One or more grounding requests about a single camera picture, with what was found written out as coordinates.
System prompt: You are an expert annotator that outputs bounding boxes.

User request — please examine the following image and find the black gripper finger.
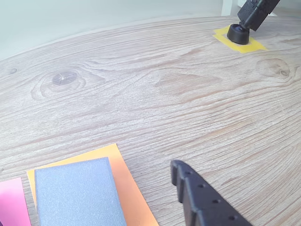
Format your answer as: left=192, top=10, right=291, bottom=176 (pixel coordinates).
left=170, top=159, right=253, bottom=226

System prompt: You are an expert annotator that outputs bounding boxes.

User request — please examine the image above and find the large grey block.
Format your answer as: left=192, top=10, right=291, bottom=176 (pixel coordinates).
left=34, top=157, right=127, bottom=226

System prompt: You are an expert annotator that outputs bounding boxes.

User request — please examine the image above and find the orange paper sheet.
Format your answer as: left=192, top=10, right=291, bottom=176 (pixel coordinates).
left=26, top=143, right=160, bottom=226

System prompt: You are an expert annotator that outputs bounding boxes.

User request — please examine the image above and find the yellow tape on table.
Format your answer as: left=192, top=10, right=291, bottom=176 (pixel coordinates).
left=213, top=25, right=268, bottom=54

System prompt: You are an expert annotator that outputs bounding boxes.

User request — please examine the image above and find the pink paper sheet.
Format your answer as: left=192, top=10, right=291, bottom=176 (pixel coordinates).
left=0, top=177, right=32, bottom=226

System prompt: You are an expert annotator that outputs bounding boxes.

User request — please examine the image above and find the white furniture piece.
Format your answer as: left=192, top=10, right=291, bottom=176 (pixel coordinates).
left=221, top=0, right=278, bottom=17

